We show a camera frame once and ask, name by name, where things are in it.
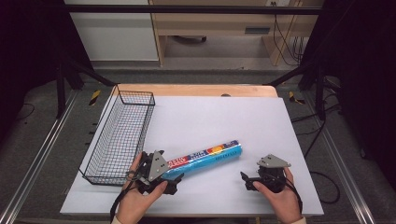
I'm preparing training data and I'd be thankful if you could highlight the person's right hand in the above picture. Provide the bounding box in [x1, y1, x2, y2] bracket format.
[252, 167, 304, 224]

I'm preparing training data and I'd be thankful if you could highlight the person's left hand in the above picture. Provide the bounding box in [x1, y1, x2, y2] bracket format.
[115, 152, 169, 224]

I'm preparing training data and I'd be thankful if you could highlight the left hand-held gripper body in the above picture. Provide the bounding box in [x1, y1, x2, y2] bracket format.
[136, 149, 171, 194]

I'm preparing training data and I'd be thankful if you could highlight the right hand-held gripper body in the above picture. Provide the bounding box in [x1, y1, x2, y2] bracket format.
[255, 153, 292, 194]

